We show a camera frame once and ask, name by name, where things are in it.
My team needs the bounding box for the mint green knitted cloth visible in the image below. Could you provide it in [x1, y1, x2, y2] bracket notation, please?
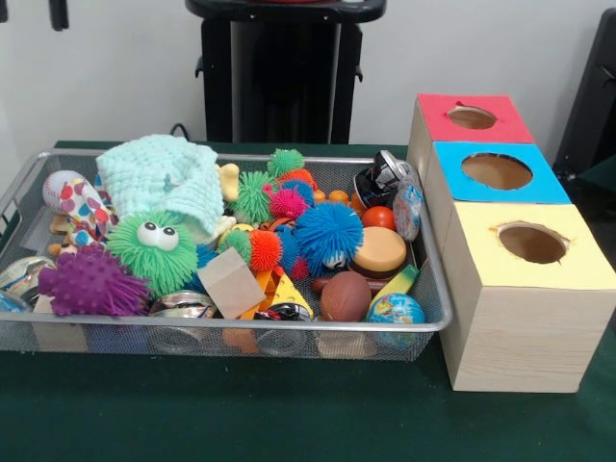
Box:
[94, 134, 225, 237]

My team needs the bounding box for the clear plastic bottle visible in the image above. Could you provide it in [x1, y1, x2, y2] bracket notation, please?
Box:
[392, 175, 424, 242]

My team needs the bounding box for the shallow clear mesh bin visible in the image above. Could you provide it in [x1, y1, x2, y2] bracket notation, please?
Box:
[0, 148, 453, 362]

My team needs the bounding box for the wooden box with three holes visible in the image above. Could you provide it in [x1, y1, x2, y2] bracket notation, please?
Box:
[405, 93, 616, 392]

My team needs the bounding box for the doll in spotted dress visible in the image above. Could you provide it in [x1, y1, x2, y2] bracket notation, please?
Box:
[47, 177, 120, 256]

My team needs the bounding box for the green spiky toy with eyes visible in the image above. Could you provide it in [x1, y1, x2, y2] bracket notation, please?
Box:
[106, 210, 198, 299]

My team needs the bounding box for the purple spiky rubber toy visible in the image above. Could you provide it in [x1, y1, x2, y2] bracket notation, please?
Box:
[37, 247, 151, 319]

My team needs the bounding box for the plain wooden block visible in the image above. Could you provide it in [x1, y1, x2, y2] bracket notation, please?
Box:
[196, 247, 268, 321]

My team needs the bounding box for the blue spiky rubber ball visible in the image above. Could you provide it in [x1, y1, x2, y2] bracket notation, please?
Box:
[293, 201, 366, 278]

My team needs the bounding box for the toy hamburger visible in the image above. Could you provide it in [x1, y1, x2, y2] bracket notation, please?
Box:
[346, 225, 409, 283]

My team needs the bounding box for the small brown football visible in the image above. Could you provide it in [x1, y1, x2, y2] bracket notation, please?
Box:
[320, 271, 372, 322]

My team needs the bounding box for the small globe ball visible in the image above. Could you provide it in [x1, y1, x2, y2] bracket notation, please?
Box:
[366, 293, 427, 324]

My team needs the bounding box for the black upright panel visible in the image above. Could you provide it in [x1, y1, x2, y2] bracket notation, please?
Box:
[552, 7, 616, 167]

